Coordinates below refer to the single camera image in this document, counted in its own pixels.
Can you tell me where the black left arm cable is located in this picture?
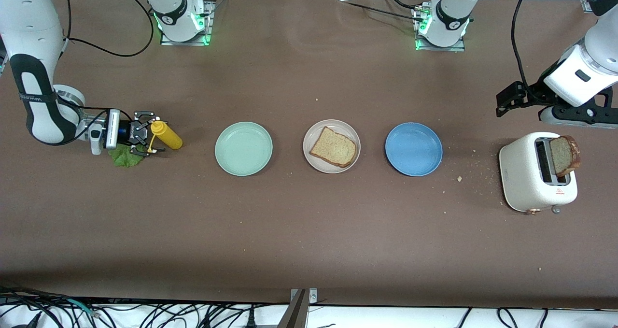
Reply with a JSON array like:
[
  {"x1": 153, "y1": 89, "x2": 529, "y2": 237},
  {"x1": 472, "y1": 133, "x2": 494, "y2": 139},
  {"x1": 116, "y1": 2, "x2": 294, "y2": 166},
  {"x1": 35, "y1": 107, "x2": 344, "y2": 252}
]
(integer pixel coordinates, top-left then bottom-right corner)
[{"x1": 511, "y1": 0, "x2": 537, "y2": 99}]

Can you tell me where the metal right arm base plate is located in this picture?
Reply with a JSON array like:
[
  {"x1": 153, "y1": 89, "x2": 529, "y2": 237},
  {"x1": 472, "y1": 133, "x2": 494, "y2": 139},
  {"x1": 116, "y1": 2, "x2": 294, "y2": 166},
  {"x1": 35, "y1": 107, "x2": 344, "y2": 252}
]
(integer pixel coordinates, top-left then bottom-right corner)
[{"x1": 160, "y1": 0, "x2": 214, "y2": 46}]

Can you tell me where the yellow squeeze sauce bottle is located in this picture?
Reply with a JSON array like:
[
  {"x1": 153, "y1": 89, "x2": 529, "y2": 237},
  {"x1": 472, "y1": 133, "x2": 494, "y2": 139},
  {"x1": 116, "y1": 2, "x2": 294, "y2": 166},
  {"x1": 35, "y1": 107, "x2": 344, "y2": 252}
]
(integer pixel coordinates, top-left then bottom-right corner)
[{"x1": 147, "y1": 120, "x2": 183, "y2": 154}]

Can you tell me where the blue round plate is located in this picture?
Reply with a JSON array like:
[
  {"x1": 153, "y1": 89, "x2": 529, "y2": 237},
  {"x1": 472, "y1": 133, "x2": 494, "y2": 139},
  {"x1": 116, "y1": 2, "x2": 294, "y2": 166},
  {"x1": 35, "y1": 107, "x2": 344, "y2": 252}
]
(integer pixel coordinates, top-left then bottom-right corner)
[{"x1": 385, "y1": 122, "x2": 443, "y2": 177}]

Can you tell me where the green lettuce leaf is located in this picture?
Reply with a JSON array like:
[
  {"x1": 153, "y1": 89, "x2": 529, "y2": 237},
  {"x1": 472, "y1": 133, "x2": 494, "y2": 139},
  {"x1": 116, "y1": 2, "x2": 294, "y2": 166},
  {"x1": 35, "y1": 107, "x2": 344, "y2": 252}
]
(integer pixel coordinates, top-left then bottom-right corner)
[{"x1": 108, "y1": 144, "x2": 145, "y2": 168}]

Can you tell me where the long black right arm cable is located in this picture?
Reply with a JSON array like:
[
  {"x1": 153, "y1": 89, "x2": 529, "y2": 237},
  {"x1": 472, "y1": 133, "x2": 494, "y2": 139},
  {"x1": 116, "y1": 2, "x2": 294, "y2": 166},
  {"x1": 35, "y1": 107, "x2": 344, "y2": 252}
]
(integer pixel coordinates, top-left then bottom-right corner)
[{"x1": 62, "y1": 0, "x2": 155, "y2": 58}]

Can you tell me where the white two-slot toaster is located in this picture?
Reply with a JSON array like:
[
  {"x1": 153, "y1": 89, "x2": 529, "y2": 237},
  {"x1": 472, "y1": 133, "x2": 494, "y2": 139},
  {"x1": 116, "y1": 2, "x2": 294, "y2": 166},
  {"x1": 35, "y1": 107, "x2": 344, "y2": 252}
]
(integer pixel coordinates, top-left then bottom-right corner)
[{"x1": 499, "y1": 132, "x2": 578, "y2": 215}]

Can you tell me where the brown crust bread slice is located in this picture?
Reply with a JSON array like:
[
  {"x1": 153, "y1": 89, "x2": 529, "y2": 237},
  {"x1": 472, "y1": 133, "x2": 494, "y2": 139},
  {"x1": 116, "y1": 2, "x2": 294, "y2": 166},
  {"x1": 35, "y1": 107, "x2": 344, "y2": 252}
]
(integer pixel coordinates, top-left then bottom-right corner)
[
  {"x1": 309, "y1": 127, "x2": 358, "y2": 169},
  {"x1": 549, "y1": 135, "x2": 581, "y2": 177}
]

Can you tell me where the beige round plate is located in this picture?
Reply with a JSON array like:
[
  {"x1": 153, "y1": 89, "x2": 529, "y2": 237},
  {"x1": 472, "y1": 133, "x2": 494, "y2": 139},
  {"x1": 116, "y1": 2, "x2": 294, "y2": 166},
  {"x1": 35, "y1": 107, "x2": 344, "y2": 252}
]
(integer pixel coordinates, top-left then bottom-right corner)
[{"x1": 303, "y1": 119, "x2": 361, "y2": 174}]

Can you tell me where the black cable on table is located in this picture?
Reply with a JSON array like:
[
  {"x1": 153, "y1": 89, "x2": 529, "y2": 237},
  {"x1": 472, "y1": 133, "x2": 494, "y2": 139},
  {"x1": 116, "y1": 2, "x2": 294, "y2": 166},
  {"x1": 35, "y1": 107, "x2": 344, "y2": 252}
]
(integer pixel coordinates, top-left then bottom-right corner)
[{"x1": 333, "y1": 0, "x2": 430, "y2": 23}]

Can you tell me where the mint green round plate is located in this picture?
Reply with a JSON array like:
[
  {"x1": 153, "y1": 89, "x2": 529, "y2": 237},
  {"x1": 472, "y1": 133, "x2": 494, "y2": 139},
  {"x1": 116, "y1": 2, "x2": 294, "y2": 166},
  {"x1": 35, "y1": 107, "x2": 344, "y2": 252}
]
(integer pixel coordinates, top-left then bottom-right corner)
[{"x1": 215, "y1": 121, "x2": 273, "y2": 177}]

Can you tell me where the aluminium frame bracket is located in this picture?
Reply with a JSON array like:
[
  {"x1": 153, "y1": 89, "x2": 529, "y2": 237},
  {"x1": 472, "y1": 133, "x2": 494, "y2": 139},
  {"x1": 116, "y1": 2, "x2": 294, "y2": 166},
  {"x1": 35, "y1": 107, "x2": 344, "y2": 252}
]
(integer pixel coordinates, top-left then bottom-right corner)
[{"x1": 278, "y1": 288, "x2": 319, "y2": 328}]

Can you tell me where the teal floor cable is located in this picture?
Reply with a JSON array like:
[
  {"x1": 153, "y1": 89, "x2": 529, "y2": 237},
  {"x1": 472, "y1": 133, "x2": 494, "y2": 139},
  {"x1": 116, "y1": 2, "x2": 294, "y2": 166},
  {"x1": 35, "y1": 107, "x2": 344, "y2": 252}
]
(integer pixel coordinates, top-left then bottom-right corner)
[{"x1": 67, "y1": 298, "x2": 100, "y2": 318}]

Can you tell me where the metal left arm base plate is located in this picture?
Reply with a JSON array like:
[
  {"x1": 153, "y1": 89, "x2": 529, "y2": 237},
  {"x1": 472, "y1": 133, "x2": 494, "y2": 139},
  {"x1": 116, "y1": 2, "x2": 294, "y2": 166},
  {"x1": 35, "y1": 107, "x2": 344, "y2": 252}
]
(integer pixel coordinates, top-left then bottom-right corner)
[{"x1": 413, "y1": 5, "x2": 467, "y2": 52}]

